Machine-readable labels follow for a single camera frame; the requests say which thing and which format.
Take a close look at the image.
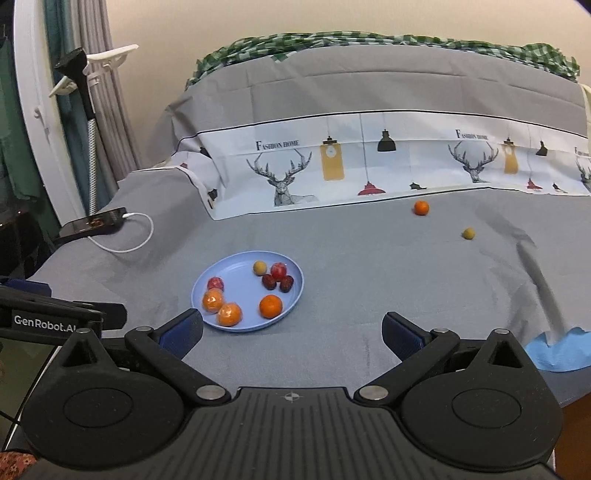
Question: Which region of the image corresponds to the dark green cloth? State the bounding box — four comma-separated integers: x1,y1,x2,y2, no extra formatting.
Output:
0,32,47,204

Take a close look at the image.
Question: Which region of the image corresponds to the black smartphone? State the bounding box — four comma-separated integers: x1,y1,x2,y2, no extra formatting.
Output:
50,207,127,245

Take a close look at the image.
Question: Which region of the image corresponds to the blue plastic plate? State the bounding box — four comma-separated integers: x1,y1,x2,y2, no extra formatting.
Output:
191,250,305,333

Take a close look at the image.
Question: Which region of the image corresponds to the white round frame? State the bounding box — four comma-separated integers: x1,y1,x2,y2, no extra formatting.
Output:
13,0,88,228

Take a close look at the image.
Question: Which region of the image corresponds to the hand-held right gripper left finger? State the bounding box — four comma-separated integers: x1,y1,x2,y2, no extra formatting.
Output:
61,308,232,408

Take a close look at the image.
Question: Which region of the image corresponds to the floral patterned cloth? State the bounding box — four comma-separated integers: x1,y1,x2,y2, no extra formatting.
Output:
0,452,37,480

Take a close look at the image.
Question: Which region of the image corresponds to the white charging cable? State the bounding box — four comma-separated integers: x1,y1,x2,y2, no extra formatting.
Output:
88,212,154,254

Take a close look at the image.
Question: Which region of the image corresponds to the grey deer-print bed sheet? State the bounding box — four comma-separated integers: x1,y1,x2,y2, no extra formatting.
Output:
28,46,591,407

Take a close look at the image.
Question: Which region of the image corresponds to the blue paper sheet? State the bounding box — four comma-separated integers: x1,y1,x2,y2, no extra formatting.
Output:
524,327,591,372

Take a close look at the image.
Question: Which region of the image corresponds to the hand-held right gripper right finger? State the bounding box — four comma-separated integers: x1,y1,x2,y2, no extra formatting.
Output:
353,311,539,408

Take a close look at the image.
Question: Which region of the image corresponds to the plastic-wrapped orange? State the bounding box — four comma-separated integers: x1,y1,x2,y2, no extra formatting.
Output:
202,288,225,315
216,302,243,328

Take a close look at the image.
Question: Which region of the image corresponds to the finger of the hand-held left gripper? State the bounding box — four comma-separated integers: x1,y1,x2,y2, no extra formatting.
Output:
0,277,52,297
69,300,128,332

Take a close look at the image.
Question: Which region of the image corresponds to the white plastic hanger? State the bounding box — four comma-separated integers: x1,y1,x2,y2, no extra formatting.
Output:
48,44,139,97

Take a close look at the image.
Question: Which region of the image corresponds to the green checked cloth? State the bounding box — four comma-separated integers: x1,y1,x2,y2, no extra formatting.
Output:
186,31,581,90

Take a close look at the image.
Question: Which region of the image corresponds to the grey curtain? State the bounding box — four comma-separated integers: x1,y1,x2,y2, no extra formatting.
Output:
71,0,141,195

